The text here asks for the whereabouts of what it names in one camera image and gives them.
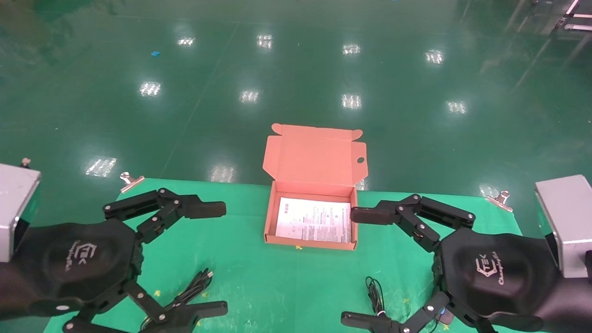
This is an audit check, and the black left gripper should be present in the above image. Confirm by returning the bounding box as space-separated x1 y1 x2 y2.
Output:
0 188 228 333

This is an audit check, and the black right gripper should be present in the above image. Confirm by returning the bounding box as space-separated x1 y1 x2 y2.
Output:
341 194 562 333

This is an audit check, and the black wired computer mouse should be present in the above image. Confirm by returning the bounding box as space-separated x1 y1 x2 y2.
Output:
365 276 387 320

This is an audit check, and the black data cable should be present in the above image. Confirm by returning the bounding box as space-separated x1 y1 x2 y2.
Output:
140 268 214 331

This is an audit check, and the orange cardboard box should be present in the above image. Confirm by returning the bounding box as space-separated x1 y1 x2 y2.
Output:
262 123 368 251

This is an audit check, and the silver binder clip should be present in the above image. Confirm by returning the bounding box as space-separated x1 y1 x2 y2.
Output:
486 190 513 213
120 172 145 193

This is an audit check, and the white printed paper sheet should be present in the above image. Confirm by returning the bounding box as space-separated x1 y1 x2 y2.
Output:
276 197 352 243

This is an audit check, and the green table mat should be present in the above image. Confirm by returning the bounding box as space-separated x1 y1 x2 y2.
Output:
44 178 569 333

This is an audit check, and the metal background rack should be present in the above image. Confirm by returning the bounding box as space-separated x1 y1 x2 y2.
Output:
550 0 592 33

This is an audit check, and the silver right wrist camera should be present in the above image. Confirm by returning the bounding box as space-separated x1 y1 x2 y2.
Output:
535 174 592 278

